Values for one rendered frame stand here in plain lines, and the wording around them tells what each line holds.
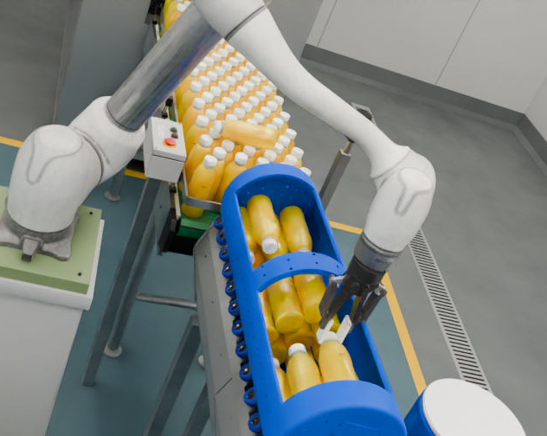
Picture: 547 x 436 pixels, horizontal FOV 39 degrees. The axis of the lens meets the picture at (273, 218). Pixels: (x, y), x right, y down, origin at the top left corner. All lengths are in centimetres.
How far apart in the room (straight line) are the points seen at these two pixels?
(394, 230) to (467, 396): 66
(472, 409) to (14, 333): 112
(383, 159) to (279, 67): 32
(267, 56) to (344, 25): 521
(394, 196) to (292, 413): 46
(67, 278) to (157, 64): 53
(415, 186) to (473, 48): 560
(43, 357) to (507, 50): 578
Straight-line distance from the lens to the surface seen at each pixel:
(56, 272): 182
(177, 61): 172
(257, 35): 145
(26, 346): 197
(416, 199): 147
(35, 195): 176
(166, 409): 270
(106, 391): 301
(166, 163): 228
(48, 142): 174
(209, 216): 242
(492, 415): 202
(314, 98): 149
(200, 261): 229
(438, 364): 390
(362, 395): 152
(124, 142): 186
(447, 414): 193
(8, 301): 188
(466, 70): 710
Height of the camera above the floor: 219
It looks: 31 degrees down
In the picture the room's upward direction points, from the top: 24 degrees clockwise
